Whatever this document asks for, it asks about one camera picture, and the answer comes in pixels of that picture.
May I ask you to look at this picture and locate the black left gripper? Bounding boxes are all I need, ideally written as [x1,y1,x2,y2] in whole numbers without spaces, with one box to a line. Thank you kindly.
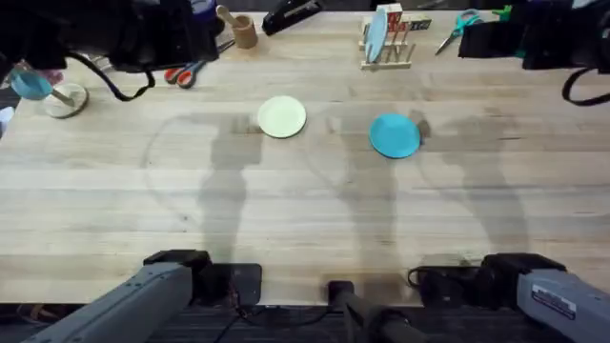
[110,0,221,73]

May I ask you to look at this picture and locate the small wooden peg rack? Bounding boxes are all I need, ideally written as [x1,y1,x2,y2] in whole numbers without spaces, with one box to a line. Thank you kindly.
[357,16,417,71]

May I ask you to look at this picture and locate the green toy piece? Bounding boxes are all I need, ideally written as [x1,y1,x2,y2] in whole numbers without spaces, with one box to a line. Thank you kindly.
[491,4,514,23]

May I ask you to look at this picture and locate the wooden cup with spoon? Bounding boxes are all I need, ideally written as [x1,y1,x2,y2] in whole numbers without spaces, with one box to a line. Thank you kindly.
[215,4,259,50]

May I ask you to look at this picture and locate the toy blocks box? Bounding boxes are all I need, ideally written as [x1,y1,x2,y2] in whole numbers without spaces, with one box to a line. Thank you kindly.
[376,2,433,32]

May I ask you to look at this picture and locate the wooden cup stand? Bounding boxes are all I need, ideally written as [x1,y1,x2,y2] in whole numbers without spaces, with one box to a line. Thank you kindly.
[42,82,91,120]

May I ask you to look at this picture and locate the light blue plate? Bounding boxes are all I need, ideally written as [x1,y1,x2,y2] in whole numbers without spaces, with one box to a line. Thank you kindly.
[366,7,390,64]

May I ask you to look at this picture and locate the black stapler tool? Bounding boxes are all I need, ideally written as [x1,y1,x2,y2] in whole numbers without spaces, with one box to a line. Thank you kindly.
[261,0,325,37]

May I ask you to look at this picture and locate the blue cup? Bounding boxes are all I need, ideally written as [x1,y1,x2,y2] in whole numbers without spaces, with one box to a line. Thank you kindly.
[9,65,53,102]

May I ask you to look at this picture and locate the pale yellow plate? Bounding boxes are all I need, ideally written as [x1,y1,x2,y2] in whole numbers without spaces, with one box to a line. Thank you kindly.
[256,94,308,140]

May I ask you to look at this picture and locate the teal handled scissors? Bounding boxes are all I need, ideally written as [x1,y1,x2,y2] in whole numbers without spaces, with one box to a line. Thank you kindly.
[434,8,483,56]

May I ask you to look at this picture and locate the red handled scissors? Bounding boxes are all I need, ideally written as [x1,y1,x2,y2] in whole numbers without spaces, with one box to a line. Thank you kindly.
[163,38,236,91]

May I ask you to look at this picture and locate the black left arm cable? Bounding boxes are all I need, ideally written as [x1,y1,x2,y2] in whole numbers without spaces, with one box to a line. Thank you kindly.
[65,50,157,103]

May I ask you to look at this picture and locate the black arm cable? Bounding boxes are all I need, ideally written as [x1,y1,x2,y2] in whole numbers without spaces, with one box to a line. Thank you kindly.
[560,68,610,108]
[65,50,157,103]

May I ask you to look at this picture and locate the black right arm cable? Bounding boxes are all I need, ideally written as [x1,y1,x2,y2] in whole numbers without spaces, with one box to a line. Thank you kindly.
[560,68,610,108]

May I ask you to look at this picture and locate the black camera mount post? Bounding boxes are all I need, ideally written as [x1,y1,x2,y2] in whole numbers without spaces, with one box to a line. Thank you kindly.
[326,280,433,343]

